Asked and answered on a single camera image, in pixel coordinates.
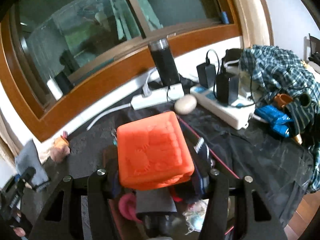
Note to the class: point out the beige curtain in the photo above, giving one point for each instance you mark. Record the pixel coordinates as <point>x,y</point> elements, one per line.
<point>6,135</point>

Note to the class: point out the black thread spool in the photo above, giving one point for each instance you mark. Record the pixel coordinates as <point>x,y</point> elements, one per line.
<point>63,82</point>

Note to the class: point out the slim white power strip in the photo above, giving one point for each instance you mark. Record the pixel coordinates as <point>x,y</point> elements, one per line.
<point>160,95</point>

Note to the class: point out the blue packet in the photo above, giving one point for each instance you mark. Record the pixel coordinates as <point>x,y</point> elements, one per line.
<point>273,120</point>

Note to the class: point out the black patterned tablecloth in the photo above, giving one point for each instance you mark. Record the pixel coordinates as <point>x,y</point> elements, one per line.
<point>262,160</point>

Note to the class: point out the white thread spool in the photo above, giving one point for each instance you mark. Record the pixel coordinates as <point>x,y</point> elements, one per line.
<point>54,88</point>

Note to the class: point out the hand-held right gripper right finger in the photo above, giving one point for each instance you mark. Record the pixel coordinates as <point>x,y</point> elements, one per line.
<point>203,183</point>

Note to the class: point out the dark wooden chair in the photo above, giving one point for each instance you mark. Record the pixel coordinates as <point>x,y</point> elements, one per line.
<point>313,45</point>

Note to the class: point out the large white power strip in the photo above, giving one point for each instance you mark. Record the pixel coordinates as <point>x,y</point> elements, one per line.
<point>232,116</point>

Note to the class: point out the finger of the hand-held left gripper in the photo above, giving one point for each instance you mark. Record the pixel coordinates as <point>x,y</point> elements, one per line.
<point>26,177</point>

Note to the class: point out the small blue bottle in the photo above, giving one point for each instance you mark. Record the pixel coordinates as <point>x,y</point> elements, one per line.
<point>224,17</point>

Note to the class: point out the wooden window frame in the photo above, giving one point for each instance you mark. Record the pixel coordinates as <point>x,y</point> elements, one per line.
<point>100,85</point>

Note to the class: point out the plaid shirt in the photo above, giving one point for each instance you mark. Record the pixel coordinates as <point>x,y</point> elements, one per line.
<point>280,67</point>

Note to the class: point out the tan cloth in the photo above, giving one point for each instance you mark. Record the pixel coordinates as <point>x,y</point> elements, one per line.
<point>60,152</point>

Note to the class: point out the black thermos bottle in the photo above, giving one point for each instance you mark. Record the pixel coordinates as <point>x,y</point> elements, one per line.
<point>163,65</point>

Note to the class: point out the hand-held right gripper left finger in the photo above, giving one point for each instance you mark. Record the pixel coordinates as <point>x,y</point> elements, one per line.
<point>100,192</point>

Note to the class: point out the beige egg-shaped object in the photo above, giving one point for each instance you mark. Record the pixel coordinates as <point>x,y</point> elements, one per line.
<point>185,105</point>

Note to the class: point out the cream fabric ball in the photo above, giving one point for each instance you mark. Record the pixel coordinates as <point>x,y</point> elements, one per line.
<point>196,220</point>

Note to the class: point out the navy striped sock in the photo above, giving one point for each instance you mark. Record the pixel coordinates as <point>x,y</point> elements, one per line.
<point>203,155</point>

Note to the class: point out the teal binder clip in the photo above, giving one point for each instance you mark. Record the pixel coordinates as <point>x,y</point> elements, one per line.
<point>115,141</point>

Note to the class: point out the black charger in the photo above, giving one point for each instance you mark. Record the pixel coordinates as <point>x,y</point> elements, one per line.
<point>206,76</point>
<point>226,88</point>

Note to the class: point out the person's left hand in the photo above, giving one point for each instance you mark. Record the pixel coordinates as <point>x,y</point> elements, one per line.
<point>19,231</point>

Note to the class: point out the grey ribbed sock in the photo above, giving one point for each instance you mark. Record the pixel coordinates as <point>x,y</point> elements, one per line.
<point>155,200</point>

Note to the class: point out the red cardboard box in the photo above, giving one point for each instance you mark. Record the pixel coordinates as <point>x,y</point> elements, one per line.
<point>218,162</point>

